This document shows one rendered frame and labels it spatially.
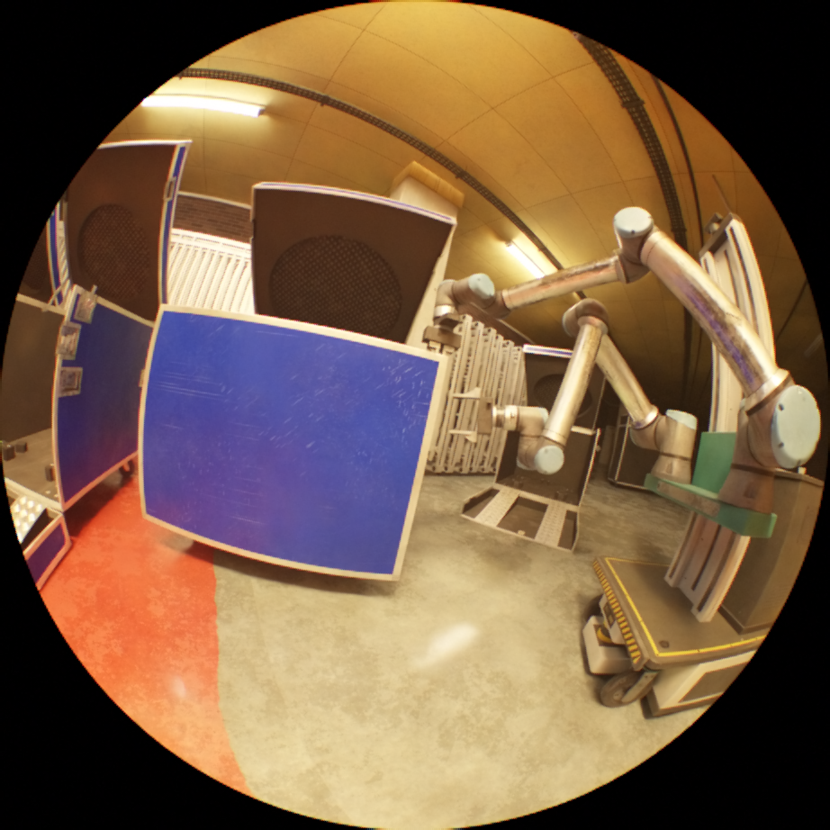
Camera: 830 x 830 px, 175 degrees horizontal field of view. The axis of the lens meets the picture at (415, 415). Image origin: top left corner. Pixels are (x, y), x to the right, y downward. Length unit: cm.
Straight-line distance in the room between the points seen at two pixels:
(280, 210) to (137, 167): 90
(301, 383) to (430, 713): 102
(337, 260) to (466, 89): 184
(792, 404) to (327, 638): 131
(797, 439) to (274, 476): 128
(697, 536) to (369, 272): 199
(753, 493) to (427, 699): 99
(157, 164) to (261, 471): 155
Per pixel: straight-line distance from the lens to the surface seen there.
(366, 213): 143
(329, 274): 165
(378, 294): 166
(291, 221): 155
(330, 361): 81
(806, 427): 71
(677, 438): 120
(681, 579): 133
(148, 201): 177
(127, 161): 185
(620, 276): 95
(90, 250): 226
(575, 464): 378
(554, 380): 336
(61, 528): 136
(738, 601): 123
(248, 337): 88
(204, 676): 92
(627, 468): 662
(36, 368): 228
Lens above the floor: 78
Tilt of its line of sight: 1 degrees down
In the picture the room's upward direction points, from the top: 12 degrees clockwise
